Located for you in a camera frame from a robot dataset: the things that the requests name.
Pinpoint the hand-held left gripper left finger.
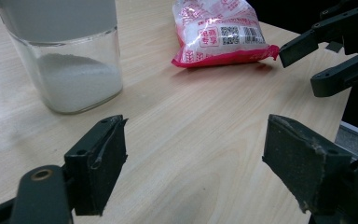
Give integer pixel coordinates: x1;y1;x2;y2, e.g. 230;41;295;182
63;114;129;217

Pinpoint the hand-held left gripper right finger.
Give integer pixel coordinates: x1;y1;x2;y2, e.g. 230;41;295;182
262;114;352;216

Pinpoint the clear glass jar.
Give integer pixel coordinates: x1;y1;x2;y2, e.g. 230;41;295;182
7;26;124;115

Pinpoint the pink and white powder bag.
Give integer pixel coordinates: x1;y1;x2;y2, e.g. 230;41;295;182
171;0;281;69

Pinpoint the grey tape piece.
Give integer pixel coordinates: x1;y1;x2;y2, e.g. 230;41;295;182
325;41;345;53

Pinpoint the grey jar lid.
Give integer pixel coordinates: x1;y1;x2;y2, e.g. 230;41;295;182
0;0;118;45

